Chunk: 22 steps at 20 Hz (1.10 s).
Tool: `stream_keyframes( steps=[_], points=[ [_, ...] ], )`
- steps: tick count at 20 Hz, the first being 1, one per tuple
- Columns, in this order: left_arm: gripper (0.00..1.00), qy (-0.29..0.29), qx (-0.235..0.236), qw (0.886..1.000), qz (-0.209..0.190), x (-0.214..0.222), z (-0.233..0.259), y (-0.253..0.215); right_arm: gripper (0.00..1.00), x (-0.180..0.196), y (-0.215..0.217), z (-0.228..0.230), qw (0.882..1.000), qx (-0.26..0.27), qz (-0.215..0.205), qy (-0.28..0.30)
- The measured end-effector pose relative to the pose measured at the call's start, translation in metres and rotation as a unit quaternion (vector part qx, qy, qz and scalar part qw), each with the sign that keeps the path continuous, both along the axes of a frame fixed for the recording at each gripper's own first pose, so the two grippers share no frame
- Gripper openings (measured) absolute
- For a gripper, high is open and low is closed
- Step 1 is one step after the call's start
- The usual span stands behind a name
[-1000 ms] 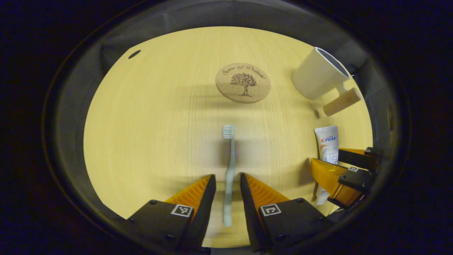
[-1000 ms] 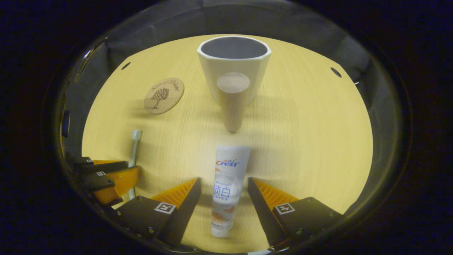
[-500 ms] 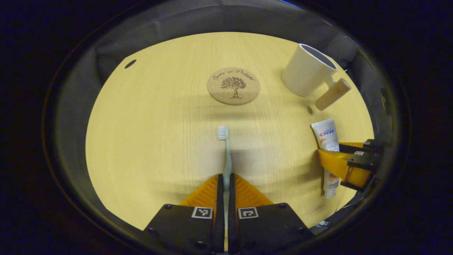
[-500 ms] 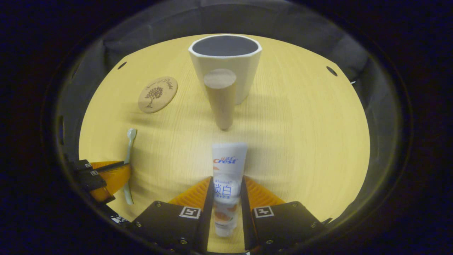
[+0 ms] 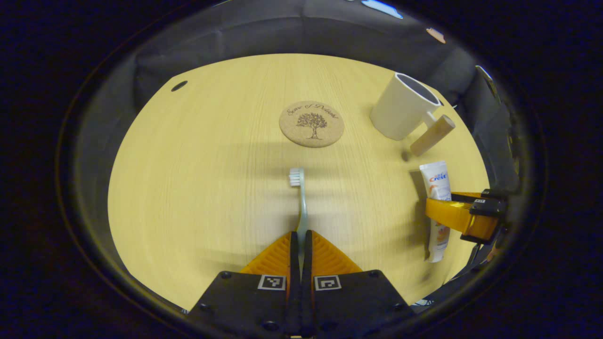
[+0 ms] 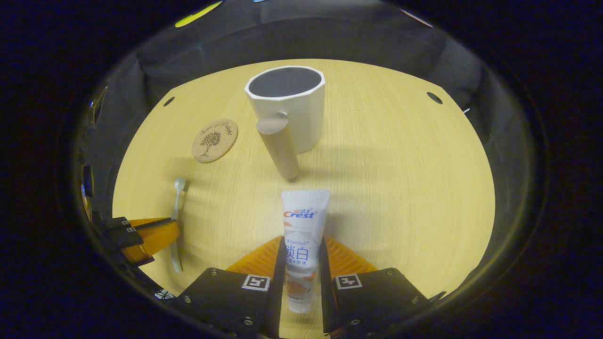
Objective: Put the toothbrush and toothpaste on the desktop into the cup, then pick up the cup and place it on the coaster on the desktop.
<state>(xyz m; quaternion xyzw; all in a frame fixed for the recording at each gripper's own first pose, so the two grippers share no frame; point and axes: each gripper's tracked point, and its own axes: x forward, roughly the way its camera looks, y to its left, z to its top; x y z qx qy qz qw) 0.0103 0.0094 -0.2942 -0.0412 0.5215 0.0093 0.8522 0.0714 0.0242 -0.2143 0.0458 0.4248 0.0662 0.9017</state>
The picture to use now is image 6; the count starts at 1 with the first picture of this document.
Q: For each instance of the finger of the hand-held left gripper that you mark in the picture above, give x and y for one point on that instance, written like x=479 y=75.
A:
x=155 y=238
x=115 y=223

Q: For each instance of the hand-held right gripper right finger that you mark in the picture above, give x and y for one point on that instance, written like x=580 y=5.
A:
x=326 y=301

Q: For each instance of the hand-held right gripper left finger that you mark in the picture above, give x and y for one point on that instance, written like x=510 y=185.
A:
x=278 y=292

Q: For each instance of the pale green toothbrush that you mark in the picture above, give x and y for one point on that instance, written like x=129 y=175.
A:
x=177 y=202

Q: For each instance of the white toothpaste tube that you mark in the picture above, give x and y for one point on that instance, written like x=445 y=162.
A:
x=305 y=235

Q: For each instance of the round cork coaster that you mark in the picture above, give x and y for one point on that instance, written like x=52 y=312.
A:
x=215 y=141

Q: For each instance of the black backdrop cloth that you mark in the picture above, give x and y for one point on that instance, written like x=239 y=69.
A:
x=377 y=42

